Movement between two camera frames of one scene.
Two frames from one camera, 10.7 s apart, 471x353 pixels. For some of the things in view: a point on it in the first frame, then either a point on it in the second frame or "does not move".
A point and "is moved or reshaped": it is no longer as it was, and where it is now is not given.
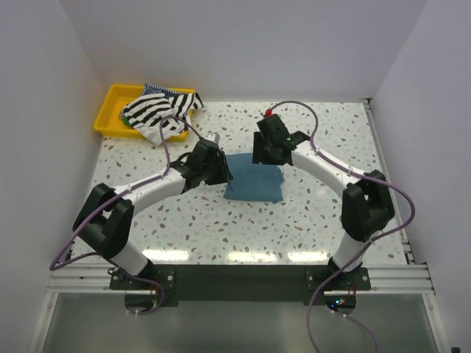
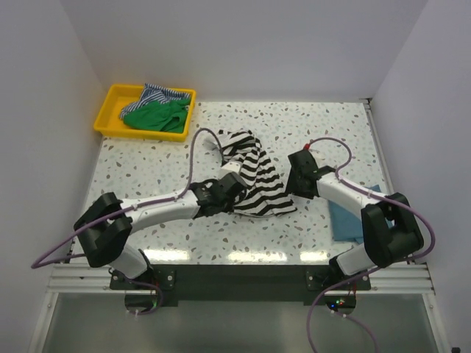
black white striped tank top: x=159 y=115 -> x=264 y=195
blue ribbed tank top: x=253 y=182 is moved or reshaped
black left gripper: x=224 y=174 -> x=229 y=207
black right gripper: x=259 y=155 -> x=292 y=187
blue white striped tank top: x=150 y=88 does not move
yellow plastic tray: x=108 y=121 does not move
